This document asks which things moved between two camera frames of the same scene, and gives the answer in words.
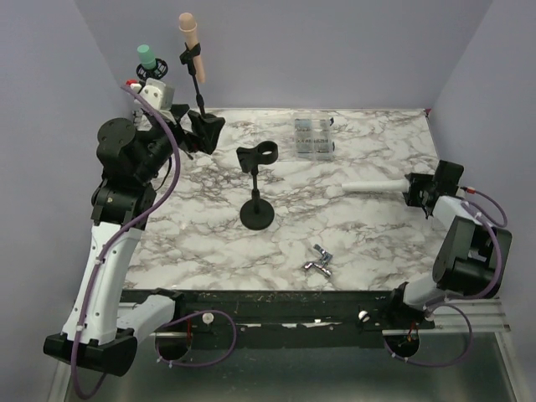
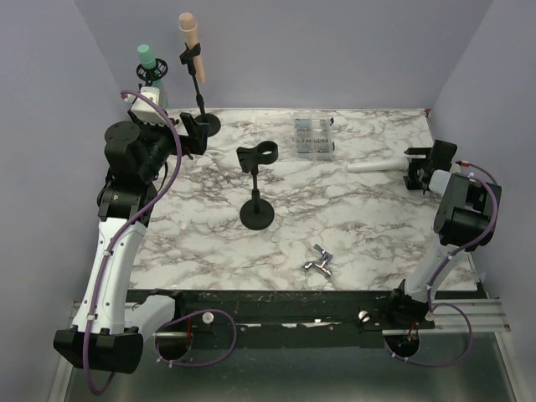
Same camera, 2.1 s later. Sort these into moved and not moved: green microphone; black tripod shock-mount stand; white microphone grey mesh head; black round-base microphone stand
Moved: white microphone grey mesh head
Not moved: black tripod shock-mount stand; green microphone; black round-base microphone stand
